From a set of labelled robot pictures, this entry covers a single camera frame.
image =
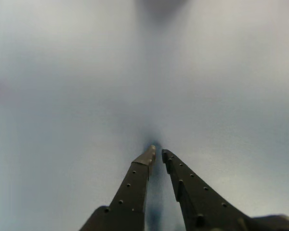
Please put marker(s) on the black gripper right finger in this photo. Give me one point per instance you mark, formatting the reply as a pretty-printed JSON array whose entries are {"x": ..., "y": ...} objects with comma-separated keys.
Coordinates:
[{"x": 197, "y": 204}]

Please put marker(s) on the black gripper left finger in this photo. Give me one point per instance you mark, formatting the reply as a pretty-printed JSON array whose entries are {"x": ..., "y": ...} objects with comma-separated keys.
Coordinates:
[{"x": 132, "y": 192}]

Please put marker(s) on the dark blue-grey table mat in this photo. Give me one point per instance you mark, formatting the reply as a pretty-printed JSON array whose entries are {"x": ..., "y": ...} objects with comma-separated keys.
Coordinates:
[{"x": 62, "y": 120}]

